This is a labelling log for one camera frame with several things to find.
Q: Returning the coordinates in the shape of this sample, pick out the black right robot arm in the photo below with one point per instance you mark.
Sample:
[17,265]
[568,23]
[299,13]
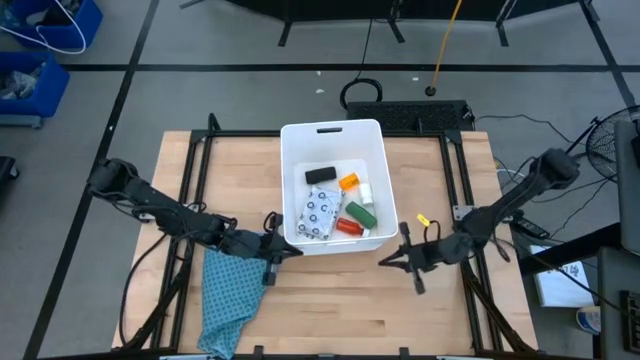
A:
[510,200]

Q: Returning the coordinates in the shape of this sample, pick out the white perforated plastic basket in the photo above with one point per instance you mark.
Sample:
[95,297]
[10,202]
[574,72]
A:
[330,145]

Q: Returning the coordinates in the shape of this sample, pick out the white patterned soft pack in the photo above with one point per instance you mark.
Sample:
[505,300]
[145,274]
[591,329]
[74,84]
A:
[317,215]

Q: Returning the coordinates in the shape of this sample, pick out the teal patterned cloth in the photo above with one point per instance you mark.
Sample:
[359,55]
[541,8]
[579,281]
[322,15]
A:
[230,300]

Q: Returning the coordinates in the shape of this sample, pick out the black floor fan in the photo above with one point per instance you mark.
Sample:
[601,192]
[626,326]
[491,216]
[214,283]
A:
[607,145]

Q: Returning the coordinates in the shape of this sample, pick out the orange pill bottle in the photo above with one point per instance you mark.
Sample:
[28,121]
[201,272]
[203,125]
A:
[349,181]

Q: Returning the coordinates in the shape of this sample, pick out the yellow tag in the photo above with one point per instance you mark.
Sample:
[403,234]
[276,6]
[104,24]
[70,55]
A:
[423,220]

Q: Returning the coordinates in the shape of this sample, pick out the small white bottle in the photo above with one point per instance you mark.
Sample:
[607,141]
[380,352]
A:
[366,194]

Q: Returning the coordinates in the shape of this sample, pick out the red bottle with white cap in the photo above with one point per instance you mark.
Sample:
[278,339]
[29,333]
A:
[349,226]

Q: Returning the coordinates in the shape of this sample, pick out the green rectangular block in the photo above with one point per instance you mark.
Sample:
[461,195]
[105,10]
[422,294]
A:
[361,215]

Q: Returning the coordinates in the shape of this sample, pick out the black aluminium table frame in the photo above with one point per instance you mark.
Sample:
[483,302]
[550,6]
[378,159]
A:
[240,133]

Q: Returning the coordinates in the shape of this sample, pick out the blue storage bin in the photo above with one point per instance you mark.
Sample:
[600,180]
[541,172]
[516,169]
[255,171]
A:
[47,95]
[75,30]

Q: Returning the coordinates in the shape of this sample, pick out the white paper sheet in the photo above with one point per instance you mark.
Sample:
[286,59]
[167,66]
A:
[560,287]

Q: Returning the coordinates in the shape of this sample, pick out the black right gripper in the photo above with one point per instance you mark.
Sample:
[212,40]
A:
[427,252]

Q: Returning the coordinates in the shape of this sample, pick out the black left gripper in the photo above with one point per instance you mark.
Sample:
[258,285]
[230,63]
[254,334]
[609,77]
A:
[250,245]

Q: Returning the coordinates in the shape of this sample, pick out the black bandage roll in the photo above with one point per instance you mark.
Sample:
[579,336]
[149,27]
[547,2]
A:
[320,175]

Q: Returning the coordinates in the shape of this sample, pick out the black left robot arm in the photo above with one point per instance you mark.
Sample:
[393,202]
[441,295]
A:
[165,212]

